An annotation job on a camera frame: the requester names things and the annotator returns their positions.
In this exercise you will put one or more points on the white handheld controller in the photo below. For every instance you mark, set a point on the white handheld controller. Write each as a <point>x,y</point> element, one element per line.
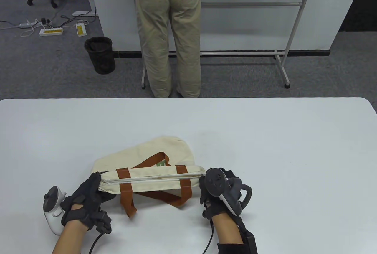
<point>53,207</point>

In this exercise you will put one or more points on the long white power strip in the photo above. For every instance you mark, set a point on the long white power strip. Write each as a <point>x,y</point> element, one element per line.
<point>84,13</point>

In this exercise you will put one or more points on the person's left hand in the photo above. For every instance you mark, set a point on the person's left hand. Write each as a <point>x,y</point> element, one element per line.
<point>82,204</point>

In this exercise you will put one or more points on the dark grey handheld controller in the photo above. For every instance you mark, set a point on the dark grey handheld controller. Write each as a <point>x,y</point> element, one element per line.
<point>219,183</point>

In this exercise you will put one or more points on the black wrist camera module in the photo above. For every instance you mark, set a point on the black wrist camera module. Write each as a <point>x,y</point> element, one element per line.
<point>249,240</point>
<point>103,221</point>

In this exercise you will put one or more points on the black mesh waste bin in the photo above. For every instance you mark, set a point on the black mesh waste bin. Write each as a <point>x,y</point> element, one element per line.
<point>100,55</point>

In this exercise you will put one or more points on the person's right forearm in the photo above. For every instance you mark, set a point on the person's right forearm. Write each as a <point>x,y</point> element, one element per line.
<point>228,233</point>

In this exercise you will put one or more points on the person's left forearm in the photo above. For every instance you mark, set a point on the person's left forearm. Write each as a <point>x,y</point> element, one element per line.
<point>73,239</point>

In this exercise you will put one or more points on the short yellow-faced power strip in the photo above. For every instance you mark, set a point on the short yellow-faced power strip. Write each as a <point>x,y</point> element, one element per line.
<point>81,29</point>

